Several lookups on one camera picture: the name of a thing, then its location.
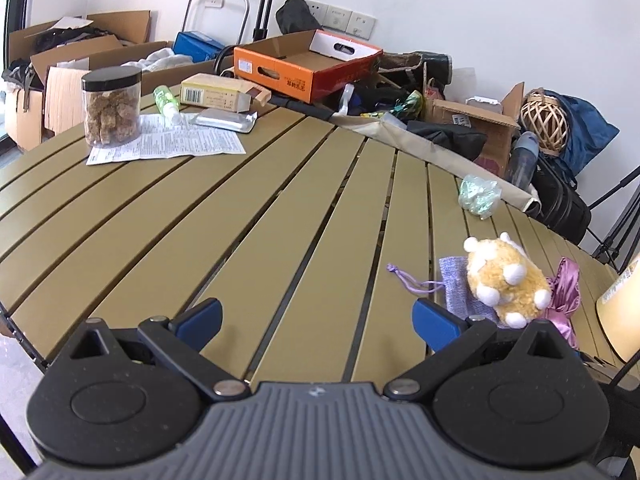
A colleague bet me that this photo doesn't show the printed paper sheet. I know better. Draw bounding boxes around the printed paper sheet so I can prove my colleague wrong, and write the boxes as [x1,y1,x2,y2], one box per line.
[86,112,247,166]

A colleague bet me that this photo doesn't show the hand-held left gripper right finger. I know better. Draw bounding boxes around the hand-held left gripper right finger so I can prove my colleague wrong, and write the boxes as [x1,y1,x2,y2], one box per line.
[384,298,576,402]

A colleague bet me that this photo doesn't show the small green bottle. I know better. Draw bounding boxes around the small green bottle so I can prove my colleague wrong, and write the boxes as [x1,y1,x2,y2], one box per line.
[152,85,183,125]

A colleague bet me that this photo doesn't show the yellow thermos jug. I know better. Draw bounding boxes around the yellow thermos jug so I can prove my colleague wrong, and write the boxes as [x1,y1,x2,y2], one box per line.
[595,252,640,365]

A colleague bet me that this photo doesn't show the woven rattan ball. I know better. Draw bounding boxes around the woven rattan ball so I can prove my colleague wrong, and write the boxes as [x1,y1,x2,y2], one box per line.
[520,89,569,153]

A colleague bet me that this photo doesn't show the grey water bottle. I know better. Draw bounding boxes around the grey water bottle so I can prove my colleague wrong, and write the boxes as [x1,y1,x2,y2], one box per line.
[506,131,541,187]

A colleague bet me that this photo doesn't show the yellow plush toy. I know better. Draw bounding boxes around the yellow plush toy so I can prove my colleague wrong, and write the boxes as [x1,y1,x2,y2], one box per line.
[462,232,552,330]

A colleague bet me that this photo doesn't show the black cloth bag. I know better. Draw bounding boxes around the black cloth bag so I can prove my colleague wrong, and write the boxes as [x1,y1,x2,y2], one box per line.
[275,0,323,35]

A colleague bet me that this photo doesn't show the black pouch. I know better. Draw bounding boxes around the black pouch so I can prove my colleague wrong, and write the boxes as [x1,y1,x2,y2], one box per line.
[422,51,454,86]

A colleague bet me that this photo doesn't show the orange cardboard box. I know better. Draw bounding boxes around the orange cardboard box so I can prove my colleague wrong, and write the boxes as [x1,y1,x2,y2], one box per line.
[233,29,384,106]

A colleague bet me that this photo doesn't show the olive slatted folding table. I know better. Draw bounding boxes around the olive slatted folding table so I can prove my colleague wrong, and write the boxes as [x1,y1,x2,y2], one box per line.
[0,92,640,376]

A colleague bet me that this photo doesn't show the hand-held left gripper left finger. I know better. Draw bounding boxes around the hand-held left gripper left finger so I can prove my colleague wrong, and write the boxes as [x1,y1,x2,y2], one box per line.
[65,298,251,402]

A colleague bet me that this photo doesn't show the blue crate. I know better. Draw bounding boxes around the blue crate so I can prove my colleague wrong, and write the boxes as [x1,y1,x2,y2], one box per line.
[173,31,224,63]

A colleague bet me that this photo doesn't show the pale yellow carton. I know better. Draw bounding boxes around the pale yellow carton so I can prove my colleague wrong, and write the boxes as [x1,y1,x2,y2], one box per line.
[179,73,272,113]

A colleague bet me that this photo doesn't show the pink satin cloth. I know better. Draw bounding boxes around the pink satin cloth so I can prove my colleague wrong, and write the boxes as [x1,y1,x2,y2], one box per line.
[542,257,582,351]

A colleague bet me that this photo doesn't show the crumpled green plastic wrapper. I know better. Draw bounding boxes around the crumpled green plastic wrapper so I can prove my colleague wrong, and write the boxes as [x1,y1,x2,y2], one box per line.
[458,174,503,221]

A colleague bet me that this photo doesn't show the purple drawstring pouch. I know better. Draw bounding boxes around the purple drawstring pouch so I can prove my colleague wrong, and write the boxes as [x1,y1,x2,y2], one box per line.
[386,256,501,328]

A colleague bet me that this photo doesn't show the silver blister pack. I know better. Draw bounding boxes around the silver blister pack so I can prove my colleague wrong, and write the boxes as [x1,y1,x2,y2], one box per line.
[189,108,259,134]

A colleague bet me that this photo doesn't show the black case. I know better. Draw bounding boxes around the black case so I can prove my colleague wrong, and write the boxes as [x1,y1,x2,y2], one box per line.
[529,155,592,246]

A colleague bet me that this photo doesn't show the black fabric bag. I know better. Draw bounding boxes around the black fabric bag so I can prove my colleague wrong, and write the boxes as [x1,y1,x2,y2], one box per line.
[406,119,488,153]

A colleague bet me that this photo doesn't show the black tripod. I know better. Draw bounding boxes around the black tripod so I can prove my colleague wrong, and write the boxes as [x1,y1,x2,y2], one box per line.
[587,165,640,271]

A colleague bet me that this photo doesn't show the black trolley handle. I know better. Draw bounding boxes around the black trolley handle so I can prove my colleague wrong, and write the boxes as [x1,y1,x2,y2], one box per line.
[251,0,281,43]

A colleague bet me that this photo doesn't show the clear snack jar black lid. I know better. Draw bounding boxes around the clear snack jar black lid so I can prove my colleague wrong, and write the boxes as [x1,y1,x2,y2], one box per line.
[81,66,143,149]

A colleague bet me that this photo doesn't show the blue fabric bag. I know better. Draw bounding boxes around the blue fabric bag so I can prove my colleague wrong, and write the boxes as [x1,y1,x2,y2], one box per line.
[542,89,621,181]

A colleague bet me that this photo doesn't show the small open cardboard box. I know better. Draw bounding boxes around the small open cardboard box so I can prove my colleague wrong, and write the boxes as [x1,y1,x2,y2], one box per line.
[425,81,526,176]

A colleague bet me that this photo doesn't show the cardboard box with raised flap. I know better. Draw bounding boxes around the cardboard box with raised flap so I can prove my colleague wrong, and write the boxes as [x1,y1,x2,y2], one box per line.
[7,10,152,72]

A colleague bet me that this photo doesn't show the large cardboard box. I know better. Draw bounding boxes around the large cardboard box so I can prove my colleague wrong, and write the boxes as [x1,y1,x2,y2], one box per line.
[30,40,196,137]

